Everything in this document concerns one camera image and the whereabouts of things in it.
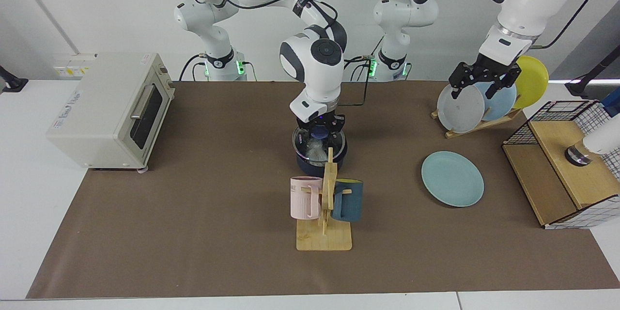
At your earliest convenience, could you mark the glass lid with blue knob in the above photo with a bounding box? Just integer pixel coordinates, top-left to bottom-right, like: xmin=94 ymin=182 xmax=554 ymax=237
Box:
xmin=292 ymin=125 xmax=347 ymax=166

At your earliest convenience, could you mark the white vermicelli bundle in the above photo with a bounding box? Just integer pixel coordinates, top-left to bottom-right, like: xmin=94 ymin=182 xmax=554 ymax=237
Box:
xmin=303 ymin=138 xmax=333 ymax=163

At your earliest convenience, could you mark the light blue plate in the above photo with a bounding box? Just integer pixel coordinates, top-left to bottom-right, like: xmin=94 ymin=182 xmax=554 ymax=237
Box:
xmin=475 ymin=80 xmax=518 ymax=122

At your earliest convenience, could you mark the grey plate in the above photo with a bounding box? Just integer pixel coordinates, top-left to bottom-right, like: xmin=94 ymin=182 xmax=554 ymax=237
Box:
xmin=436 ymin=82 xmax=485 ymax=134

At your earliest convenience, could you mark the wooden plate rack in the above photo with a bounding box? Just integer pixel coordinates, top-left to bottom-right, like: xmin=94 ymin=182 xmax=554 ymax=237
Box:
xmin=431 ymin=107 xmax=523 ymax=139

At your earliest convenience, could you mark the yellow plate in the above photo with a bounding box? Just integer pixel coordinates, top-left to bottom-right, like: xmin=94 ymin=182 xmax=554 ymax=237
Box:
xmin=511 ymin=55 xmax=549 ymax=109

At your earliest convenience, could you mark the teal plate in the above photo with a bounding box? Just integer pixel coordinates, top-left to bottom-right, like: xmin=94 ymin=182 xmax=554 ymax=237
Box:
xmin=421 ymin=151 xmax=485 ymax=208

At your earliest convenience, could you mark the pink cup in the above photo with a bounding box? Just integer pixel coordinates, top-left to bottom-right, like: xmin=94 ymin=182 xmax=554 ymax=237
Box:
xmin=290 ymin=176 xmax=324 ymax=220

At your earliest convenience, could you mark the dark teal cup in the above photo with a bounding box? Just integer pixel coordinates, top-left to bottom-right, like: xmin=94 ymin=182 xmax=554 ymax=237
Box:
xmin=332 ymin=179 xmax=364 ymax=223

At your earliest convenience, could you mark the wooden cup stand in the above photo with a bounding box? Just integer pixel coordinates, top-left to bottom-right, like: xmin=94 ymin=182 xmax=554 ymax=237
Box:
xmin=296 ymin=147 xmax=353 ymax=252

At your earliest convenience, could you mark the brown table cloth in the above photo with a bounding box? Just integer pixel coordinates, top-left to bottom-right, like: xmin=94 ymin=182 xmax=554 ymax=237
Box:
xmin=25 ymin=80 xmax=620 ymax=300

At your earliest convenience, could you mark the pale toaster oven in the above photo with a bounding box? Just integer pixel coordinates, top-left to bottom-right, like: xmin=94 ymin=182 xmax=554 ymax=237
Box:
xmin=46 ymin=52 xmax=176 ymax=173

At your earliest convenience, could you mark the black pot with blue handle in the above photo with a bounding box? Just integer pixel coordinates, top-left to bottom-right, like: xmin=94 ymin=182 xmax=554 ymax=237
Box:
xmin=293 ymin=128 xmax=349 ymax=179

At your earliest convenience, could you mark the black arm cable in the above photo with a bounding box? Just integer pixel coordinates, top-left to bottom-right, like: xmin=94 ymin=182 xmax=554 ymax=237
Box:
xmin=179 ymin=0 xmax=371 ymax=107
xmin=533 ymin=0 xmax=595 ymax=50

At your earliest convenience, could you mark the wire basket with wooden floor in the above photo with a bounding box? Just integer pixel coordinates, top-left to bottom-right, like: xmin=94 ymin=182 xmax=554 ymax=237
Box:
xmin=502 ymin=100 xmax=620 ymax=230

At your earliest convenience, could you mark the white cylinder with silver ring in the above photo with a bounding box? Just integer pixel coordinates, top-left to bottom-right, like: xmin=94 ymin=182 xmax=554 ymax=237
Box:
xmin=564 ymin=124 xmax=620 ymax=167

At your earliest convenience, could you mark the white wall socket strip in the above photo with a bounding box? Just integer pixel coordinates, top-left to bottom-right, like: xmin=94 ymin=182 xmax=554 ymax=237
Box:
xmin=52 ymin=53 xmax=97 ymax=78

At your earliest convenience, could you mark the black clamp mount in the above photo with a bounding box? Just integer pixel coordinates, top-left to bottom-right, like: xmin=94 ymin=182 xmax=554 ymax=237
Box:
xmin=0 ymin=65 xmax=29 ymax=93

